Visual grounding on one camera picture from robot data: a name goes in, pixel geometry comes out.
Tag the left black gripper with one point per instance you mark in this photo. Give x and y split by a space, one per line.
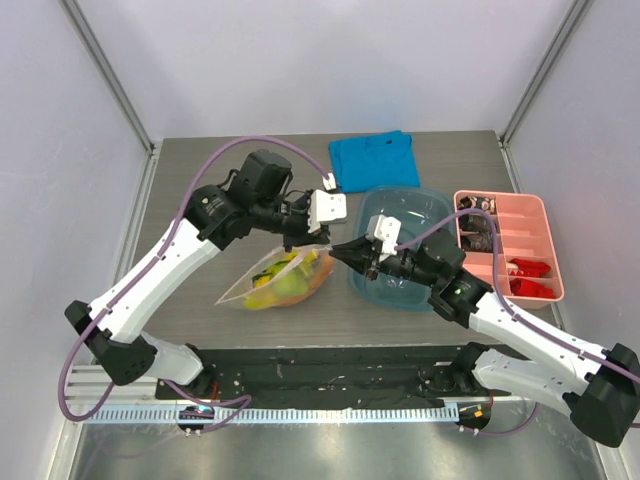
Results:
304 237

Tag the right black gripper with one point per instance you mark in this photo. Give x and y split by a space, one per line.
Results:
373 261

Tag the clear polka dot zip bag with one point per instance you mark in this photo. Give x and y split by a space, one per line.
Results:
234 295

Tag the green pear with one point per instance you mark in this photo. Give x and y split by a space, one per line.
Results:
290 285

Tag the yellow banana bunch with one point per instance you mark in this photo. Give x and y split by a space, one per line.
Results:
260 295

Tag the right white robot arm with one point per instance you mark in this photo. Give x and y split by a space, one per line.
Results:
595 387

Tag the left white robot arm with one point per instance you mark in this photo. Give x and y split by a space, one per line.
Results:
254 197

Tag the teal plastic bin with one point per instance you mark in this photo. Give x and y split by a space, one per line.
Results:
418 209

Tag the blue folded cloth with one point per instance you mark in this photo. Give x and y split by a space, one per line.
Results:
362 163

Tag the dark patterned tray item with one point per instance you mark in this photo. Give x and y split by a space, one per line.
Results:
475 229

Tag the red tray pieces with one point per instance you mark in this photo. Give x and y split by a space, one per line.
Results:
525 278

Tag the pink compartment tray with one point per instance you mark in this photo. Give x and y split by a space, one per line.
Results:
523 232

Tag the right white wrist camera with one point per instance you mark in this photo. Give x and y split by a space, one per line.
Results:
383 231

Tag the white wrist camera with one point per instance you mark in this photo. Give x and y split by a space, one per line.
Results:
383 231
326 206

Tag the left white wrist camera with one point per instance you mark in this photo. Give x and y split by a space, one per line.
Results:
326 206

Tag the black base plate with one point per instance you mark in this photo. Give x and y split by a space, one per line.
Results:
375 377

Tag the white slotted cable duct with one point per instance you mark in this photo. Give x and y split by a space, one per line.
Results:
184 414

